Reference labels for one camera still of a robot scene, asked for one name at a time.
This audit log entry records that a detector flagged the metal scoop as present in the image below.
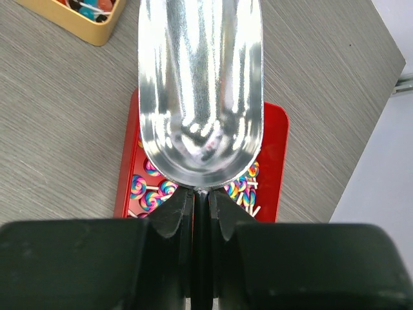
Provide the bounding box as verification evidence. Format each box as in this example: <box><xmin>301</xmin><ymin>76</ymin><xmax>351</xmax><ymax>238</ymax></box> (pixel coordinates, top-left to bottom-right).
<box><xmin>137</xmin><ymin>1</ymin><xmax>264</xmax><ymax>309</ymax></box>

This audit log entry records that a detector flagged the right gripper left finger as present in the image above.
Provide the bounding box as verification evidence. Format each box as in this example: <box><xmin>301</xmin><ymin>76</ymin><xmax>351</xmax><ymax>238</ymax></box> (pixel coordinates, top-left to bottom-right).
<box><xmin>1</xmin><ymin>188</ymin><xmax>194</xmax><ymax>309</ymax></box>

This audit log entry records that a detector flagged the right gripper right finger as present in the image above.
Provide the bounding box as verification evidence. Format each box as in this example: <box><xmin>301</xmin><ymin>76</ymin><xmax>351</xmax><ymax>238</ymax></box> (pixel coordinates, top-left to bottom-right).
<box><xmin>210</xmin><ymin>190</ymin><xmax>412</xmax><ymax>309</ymax></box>

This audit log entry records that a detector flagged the red tin of swirl lollipops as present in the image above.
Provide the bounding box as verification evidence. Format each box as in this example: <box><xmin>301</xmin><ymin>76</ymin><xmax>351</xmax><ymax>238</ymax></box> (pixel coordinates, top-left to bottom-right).
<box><xmin>114</xmin><ymin>92</ymin><xmax>289</xmax><ymax>222</ymax></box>

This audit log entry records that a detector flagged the gold tin of ball lollipops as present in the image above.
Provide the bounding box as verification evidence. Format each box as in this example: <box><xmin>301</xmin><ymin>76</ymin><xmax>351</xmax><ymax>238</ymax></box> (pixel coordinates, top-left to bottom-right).
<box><xmin>16</xmin><ymin>1</ymin><xmax>126</xmax><ymax>47</ymax></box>

